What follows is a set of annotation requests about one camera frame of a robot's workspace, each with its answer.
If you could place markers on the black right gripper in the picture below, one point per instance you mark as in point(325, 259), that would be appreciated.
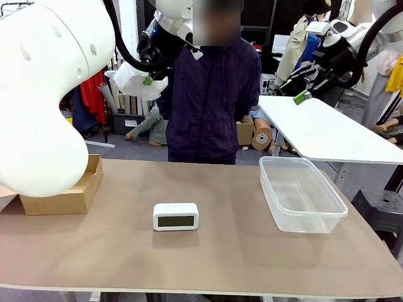
point(333, 59)

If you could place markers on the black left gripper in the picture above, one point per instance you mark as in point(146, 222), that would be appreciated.
point(160, 53)

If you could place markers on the clear plastic bag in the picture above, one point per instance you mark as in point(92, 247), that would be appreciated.
point(132, 85)

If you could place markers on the white digital alarm clock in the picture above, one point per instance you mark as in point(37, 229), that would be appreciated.
point(174, 209)

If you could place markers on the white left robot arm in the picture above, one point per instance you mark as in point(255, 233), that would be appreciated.
point(47, 94)

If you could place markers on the white cube shelf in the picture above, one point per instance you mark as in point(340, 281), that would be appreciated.
point(267, 83)

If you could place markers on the tall grey cardboard tube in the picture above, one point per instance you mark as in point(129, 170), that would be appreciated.
point(126, 107)

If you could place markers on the mannequin beige coat blue shirt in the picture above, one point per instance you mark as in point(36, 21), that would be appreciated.
point(292, 47)

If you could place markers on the child mannequin in grey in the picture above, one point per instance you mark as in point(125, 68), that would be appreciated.
point(154, 126)

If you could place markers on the white monitor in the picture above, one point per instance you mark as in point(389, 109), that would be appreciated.
point(278, 44)

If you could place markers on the grey storage bin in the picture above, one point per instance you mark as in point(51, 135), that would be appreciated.
point(122, 124)

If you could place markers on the kraft paper roll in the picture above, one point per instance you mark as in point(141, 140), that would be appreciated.
point(261, 138)

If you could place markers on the white table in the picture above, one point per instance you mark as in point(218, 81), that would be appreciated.
point(330, 135)

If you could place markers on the red dress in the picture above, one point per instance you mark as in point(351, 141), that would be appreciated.
point(93, 97)

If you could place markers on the open cardboard box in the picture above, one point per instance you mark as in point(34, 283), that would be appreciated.
point(245, 132)

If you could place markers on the person in purple jacket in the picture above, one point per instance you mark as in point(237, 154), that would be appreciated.
point(204, 110)

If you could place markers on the navy garment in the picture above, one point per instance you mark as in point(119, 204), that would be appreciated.
point(83, 119)

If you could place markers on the white metal strip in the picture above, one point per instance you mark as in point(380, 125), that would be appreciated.
point(100, 144)

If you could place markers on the yellow bag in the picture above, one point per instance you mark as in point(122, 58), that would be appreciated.
point(68, 121)

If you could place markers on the clear plastic container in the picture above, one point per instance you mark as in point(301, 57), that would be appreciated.
point(302, 225)

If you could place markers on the brown cardboard box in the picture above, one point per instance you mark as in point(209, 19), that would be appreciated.
point(63, 203)

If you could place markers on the black plastic stool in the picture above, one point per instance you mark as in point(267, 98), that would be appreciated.
point(384, 214)

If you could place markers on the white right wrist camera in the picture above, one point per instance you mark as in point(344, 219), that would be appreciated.
point(316, 28)

